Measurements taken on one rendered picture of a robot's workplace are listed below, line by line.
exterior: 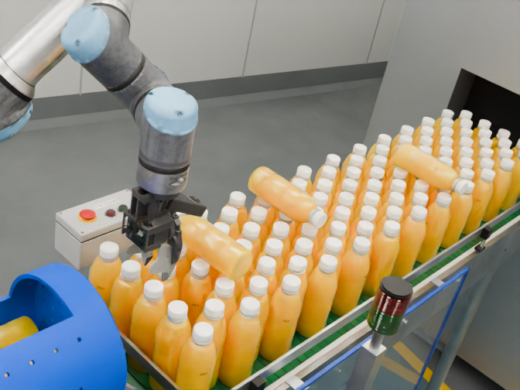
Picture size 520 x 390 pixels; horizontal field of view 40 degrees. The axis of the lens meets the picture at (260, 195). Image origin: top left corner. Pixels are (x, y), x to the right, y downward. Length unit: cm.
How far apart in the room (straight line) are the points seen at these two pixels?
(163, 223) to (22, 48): 64
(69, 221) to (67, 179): 218
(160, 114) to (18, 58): 64
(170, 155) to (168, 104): 9
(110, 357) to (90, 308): 9
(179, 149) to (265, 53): 373
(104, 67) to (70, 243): 53
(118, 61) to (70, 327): 45
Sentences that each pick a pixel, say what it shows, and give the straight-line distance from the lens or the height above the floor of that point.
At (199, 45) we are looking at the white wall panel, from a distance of 460.
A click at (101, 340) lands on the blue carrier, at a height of 119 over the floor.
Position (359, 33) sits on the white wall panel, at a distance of 544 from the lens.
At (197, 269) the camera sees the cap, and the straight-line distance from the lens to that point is 153.
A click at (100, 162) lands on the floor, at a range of 398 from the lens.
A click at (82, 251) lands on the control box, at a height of 106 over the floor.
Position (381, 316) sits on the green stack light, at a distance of 140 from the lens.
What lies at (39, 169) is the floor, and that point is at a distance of 389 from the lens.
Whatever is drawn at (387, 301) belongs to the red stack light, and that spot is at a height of 124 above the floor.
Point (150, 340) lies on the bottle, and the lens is 152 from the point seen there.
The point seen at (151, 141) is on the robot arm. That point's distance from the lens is 122.
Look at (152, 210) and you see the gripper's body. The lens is 129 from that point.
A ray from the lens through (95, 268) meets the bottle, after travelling 157.
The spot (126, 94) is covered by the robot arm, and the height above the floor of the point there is 151.
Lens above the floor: 207
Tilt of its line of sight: 32 degrees down
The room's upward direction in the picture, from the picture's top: 13 degrees clockwise
